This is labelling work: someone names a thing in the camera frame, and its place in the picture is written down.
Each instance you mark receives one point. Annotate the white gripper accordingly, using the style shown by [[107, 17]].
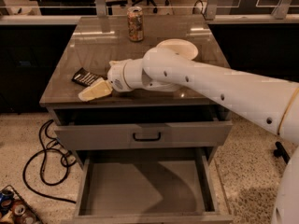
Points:
[[116, 77]]

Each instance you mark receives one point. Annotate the black rxbar chocolate wrapper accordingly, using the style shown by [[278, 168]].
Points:
[[84, 78]]

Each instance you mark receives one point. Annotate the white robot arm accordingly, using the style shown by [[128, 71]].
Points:
[[270, 103]]

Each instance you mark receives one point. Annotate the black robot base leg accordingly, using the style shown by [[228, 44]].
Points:
[[280, 152]]

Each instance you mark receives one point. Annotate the grey top drawer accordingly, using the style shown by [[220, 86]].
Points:
[[144, 127]]

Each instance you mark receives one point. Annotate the grey drawer cabinet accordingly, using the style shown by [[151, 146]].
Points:
[[97, 41]]

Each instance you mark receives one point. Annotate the grey open middle drawer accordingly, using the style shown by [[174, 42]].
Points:
[[147, 186]]

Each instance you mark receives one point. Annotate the orange soda can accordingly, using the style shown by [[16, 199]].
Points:
[[135, 24]]

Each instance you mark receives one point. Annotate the white bowl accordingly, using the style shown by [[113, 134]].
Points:
[[182, 47]]

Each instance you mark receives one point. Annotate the wire basket of cans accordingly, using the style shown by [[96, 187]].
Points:
[[14, 209]]

